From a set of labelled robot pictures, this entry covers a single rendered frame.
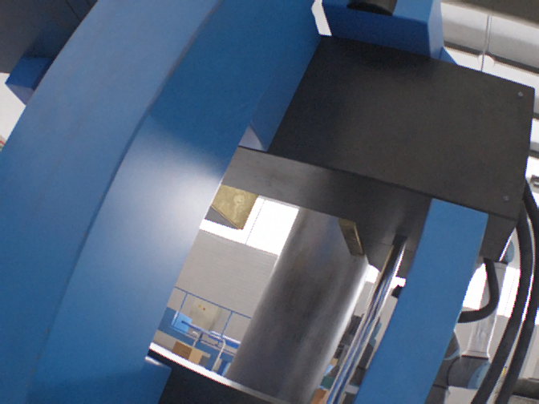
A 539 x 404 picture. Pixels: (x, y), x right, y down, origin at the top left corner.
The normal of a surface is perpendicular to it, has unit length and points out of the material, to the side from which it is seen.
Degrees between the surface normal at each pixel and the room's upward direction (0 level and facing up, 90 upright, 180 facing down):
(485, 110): 90
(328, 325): 90
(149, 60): 90
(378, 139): 90
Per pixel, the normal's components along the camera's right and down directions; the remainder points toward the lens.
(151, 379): 0.89, 0.25
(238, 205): 0.80, 0.12
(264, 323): -0.59, -0.50
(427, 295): -0.25, -0.43
